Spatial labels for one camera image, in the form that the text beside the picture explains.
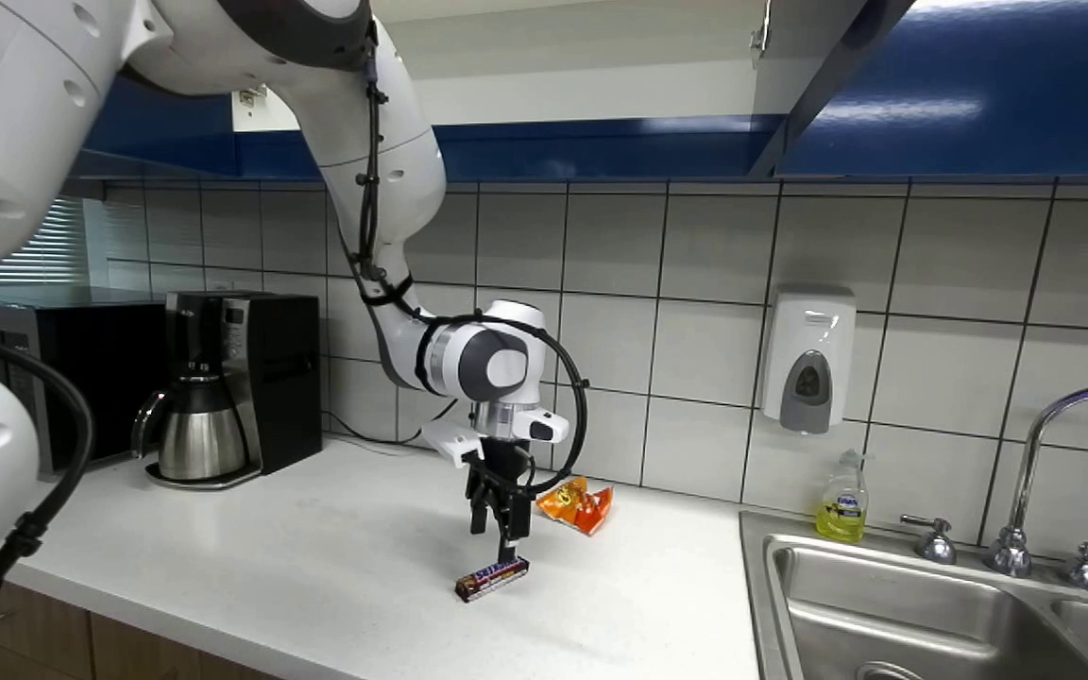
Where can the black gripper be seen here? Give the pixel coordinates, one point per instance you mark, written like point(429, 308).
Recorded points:
point(497, 495)

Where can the brown chocolate bar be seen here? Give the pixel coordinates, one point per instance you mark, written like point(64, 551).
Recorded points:
point(491, 575)

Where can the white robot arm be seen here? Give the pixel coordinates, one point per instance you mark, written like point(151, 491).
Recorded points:
point(358, 112)

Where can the blue open cabinet door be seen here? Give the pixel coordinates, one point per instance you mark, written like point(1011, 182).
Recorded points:
point(804, 55)

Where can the blue upper cabinet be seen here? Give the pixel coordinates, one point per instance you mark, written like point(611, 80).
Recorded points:
point(960, 89)

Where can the orange snack packet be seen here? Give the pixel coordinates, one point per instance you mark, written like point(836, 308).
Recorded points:
point(575, 502)

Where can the steel coffee maker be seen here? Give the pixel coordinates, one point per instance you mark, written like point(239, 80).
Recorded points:
point(245, 391)

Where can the yellow dish soap bottle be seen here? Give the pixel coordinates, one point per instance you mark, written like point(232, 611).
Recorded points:
point(839, 512)

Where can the stainless steel double sink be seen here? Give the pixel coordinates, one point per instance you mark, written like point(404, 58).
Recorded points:
point(883, 612)

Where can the white soap dispenser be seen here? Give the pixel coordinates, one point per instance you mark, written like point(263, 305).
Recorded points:
point(810, 359)

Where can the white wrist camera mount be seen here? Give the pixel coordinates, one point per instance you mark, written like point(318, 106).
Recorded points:
point(523, 428)

